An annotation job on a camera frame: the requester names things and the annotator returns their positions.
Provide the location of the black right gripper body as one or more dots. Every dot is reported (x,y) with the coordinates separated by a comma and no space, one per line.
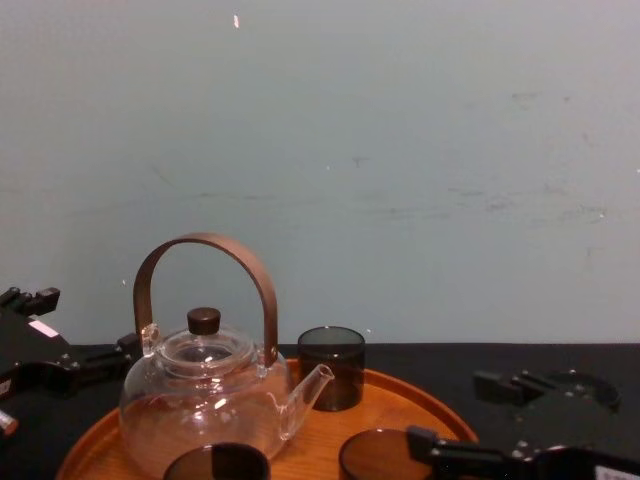
(575,425)

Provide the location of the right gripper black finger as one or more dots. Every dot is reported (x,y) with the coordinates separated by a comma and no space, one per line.
(470,454)
(492,387)

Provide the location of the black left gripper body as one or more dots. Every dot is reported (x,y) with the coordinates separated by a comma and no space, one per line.
(30,345)

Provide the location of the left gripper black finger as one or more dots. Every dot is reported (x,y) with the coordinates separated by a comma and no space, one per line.
(42,299)
(97,367)

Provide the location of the round orange wooden tray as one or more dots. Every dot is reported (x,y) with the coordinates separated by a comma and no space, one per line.
(320,440)

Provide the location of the black table cloth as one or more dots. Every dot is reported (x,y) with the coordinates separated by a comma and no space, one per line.
(425,365)

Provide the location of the smoky grey glass cup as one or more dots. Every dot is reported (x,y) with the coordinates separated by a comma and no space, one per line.
(375,457)
(220,465)
(331,370)

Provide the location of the glass lid with brown knob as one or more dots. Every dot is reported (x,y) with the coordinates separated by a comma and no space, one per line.
(203,320)

